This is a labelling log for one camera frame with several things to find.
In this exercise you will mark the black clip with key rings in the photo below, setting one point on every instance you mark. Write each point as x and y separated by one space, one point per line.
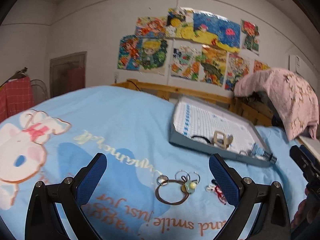
204 139

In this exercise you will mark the children's drawings on wall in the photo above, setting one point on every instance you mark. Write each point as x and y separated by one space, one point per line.
192 45

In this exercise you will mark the light blue cartoon bedsheet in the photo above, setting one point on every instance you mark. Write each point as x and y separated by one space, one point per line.
151 189

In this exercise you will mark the light blue smartwatch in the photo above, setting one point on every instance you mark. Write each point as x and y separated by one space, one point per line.
258 152

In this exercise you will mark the wire fan guard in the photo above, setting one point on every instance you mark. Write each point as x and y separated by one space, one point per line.
39 90

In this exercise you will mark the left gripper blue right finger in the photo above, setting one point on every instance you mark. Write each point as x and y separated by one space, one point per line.
272 219

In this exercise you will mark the grey tray box lid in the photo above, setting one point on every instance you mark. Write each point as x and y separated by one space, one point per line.
231 135

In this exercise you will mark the white wall air conditioner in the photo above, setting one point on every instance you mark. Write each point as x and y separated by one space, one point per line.
298 66

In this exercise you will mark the pink floral blanket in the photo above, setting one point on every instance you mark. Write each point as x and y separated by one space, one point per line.
292 97

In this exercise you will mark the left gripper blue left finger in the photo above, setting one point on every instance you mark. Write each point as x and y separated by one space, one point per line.
43 220

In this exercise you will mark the wooden bed frame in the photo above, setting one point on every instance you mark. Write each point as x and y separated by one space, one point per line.
235 105

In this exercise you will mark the person's right hand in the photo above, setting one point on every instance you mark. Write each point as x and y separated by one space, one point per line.
311 215

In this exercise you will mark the red checkered cloth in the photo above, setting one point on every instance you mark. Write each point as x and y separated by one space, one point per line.
16 96

